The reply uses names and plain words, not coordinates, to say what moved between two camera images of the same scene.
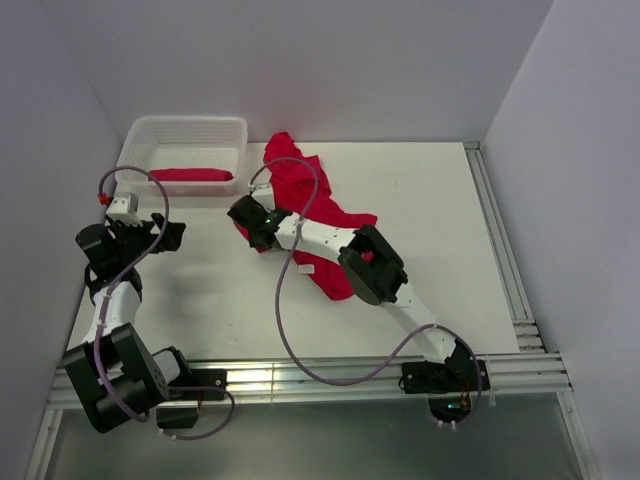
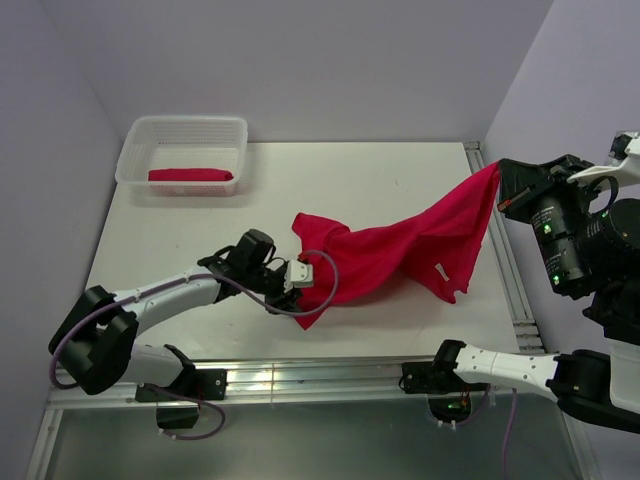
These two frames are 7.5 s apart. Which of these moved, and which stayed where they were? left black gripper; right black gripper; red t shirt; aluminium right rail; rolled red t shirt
Moved: red t shirt; right black gripper; left black gripper
Stayed: aluminium right rail; rolled red t shirt
